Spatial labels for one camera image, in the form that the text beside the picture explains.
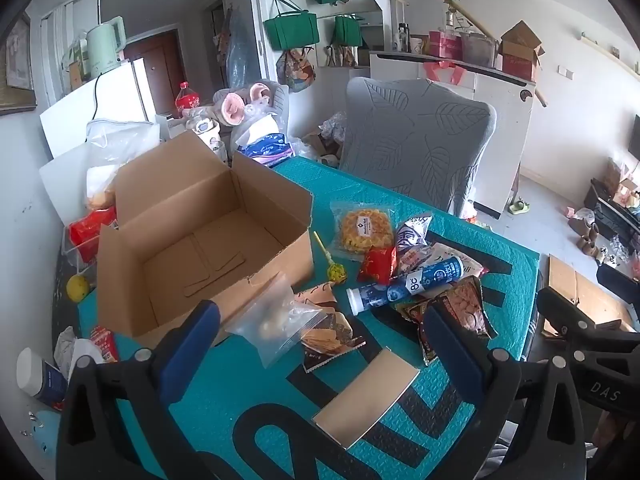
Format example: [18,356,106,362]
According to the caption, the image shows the grey leaf-pattern chair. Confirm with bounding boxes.
[340,77,498,216]

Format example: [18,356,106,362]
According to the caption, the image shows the dark almond snack packet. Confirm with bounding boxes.
[432,275,498,338]

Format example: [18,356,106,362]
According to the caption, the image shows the blue white plastic bag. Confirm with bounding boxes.
[235,132,293,168]

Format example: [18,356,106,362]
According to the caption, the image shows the small red snack packet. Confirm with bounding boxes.
[356,247,398,286]

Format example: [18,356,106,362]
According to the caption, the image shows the flat red packet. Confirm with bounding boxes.
[90,325,121,363]

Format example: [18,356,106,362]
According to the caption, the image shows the white red snack packet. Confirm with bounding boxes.
[417,242,488,286]

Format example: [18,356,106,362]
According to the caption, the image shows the hanging clear plastic bag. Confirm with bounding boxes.
[225,7,261,91]

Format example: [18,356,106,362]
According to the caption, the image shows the clear zip bag snack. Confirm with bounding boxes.
[224,271,325,368]

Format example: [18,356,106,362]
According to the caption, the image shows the colourful nut snack packet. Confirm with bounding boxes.
[397,295,443,366]

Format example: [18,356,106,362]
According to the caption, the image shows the red packaging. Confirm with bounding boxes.
[69,207,118,263]

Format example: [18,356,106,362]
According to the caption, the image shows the clear waffle snack bag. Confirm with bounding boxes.
[327,200,401,261]

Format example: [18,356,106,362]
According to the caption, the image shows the pink-eared plush toy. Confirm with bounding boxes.
[212,82,273,128]

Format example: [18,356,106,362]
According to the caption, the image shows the cardboard box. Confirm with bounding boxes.
[542,254,636,336]
[95,130,316,348]

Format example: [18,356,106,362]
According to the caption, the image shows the white fridge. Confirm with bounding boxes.
[40,57,161,161]

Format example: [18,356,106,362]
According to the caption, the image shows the brown biscuit packet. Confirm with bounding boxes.
[292,281,367,373]

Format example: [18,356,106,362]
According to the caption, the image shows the red-cap soda bottle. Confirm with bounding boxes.
[175,81,201,120]

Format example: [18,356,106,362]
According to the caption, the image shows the grey storage container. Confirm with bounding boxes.
[460,32,501,68]

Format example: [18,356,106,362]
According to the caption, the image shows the patterned cloth bag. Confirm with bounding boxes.
[275,47,317,93]

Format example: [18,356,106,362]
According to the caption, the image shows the brown boots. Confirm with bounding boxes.
[570,215,608,261]

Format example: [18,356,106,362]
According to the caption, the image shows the white foam board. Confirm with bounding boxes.
[39,157,121,226]

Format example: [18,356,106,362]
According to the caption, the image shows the white printed cup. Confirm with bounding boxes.
[186,110,226,153]

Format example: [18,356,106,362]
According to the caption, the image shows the wooden wall rail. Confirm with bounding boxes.
[580,32,640,76]

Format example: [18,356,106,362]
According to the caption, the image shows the flattened cardboard box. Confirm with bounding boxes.
[542,254,636,336]

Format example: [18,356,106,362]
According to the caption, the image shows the dark TV stand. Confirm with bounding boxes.
[585,177,640,256]

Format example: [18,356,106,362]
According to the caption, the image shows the white jar blue label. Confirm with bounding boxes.
[16,347,68,411]

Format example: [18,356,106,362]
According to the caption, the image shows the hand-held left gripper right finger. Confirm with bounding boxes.
[422,304,601,480]

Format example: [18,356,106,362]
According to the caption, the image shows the silver purple snack packet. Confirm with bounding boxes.
[395,211,433,276]

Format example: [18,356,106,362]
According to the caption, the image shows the green lollipop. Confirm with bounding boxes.
[312,230,348,286]

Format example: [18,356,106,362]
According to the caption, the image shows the yellow lemon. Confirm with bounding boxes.
[66,275,92,303]

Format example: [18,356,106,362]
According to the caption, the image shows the brown door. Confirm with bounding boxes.
[122,30,181,116]

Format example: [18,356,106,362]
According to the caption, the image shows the blue tablet tube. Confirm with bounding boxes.
[345,255,466,317]

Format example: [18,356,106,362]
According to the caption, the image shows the brown storage carton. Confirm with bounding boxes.
[500,20,546,81]

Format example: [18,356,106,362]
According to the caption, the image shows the pink plastic bag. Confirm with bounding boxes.
[424,60,468,86]

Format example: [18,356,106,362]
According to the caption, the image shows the bamboo pole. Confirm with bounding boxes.
[387,0,548,106]

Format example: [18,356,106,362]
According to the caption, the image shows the green electric kettle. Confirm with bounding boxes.
[86,16,126,81]

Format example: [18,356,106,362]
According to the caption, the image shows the teal printed table mat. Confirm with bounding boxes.
[75,155,541,480]

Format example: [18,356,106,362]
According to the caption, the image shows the white cabinet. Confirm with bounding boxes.
[369,51,536,218]

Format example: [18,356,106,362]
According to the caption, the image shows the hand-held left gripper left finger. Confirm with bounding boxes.
[56,300,222,480]

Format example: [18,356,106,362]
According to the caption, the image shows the tall glass bottle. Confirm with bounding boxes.
[391,0,408,53]

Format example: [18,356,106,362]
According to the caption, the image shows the framed picture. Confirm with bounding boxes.
[0,12,38,116]

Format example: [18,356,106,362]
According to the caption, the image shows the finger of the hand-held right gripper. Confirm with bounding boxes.
[536,287,640,343]
[567,342,640,376]

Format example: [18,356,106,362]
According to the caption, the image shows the pink box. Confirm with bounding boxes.
[427,30,463,58]

